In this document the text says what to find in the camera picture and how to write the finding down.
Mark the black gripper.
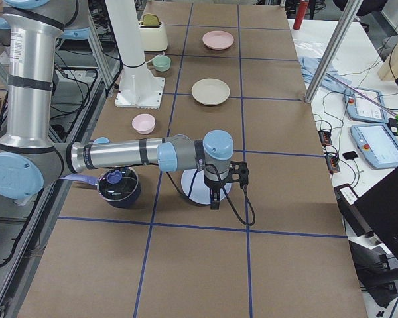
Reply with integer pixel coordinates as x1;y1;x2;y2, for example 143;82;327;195
204;170;231;210

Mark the blue plate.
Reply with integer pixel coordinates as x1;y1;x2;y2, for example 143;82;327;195
180;168;233;204

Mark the pink plate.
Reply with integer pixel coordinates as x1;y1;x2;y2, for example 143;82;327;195
202;30;234;50

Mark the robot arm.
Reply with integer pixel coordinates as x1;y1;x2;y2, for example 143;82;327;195
0;1;233;209

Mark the dark blue lidded pot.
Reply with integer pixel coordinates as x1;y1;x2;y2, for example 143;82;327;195
60;166;141;209

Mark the pink bowl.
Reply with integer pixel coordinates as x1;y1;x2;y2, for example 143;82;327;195
131;113;156;134

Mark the cream plate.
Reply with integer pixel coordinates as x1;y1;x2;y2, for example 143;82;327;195
191;78;230;106

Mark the light blue cup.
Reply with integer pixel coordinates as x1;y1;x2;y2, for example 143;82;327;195
93;136;110;144

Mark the green bowl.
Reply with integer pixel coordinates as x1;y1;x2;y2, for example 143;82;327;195
152;55;171;72

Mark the blue cloth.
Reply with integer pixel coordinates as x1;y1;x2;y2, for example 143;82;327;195
298;56;352;93

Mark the far teach pendant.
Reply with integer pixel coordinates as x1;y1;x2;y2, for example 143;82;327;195
344;87;388;123

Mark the teach pendant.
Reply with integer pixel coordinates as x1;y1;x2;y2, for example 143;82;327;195
350;123;398;169
344;87;388;123

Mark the black monitor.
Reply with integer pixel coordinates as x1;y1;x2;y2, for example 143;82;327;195
354;167;398;259

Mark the near teach pendant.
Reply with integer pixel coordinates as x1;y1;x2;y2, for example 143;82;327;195
350;123;398;169

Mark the cream toaster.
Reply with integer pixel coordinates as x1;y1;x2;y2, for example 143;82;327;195
139;18;168;52

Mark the toast slice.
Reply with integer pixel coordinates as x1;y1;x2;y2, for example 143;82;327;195
142;13;161;27

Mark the red bottle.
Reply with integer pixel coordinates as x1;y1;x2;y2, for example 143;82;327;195
293;0;309;30

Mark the wrist cable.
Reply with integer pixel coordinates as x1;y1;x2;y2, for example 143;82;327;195
167;165;256;227

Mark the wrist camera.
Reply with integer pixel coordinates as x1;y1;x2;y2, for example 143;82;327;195
230;161;249;188

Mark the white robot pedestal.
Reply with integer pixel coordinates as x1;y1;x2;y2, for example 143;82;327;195
105;0;165;109

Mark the aluminium frame post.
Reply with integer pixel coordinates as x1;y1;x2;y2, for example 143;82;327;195
304;0;363;103

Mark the green handled grabber stick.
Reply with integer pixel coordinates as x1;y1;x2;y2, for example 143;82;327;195
324;73;398;137

